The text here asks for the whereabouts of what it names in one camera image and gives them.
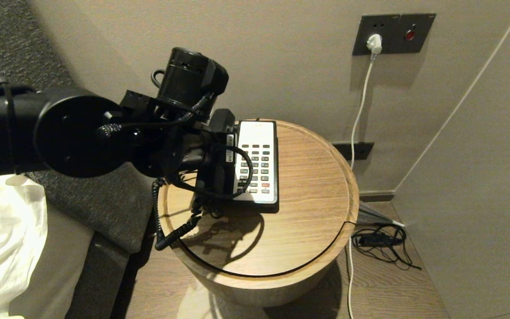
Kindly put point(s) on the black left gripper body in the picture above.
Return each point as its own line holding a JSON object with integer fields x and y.
{"x": 215, "y": 173}

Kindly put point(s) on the black telephone handset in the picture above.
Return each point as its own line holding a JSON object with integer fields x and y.
{"x": 223, "y": 119}

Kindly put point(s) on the black and white telephone base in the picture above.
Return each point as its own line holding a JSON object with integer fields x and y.
{"x": 261, "y": 133}

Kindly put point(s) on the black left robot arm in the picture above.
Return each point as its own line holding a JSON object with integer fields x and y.
{"x": 73, "y": 133}

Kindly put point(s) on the round wooden side table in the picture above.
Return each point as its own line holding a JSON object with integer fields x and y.
{"x": 299, "y": 212}

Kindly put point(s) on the grey upholstered headboard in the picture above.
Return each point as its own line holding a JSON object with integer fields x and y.
{"x": 104, "y": 208}

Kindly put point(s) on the dark grey bed base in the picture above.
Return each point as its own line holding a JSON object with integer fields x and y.
{"x": 100, "y": 274}

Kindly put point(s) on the wooden skirting board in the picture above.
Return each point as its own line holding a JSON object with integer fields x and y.
{"x": 376, "y": 197}

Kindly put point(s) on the transparent folded umbrella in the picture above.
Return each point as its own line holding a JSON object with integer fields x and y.
{"x": 370, "y": 217}

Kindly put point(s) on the beige bed mattress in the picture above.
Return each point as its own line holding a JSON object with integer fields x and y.
{"x": 60, "y": 257}

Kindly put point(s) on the white power plug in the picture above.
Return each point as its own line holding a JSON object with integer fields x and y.
{"x": 373, "y": 42}

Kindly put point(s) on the dark grey red button plate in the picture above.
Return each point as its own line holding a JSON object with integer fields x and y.
{"x": 421, "y": 42}

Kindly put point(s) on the white pillow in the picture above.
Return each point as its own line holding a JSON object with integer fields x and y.
{"x": 2, "y": 239}

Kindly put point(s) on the small dark wall socket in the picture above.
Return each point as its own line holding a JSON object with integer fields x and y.
{"x": 363, "y": 150}

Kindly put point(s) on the dark grey wall outlet plate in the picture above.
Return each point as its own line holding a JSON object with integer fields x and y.
{"x": 361, "y": 33}

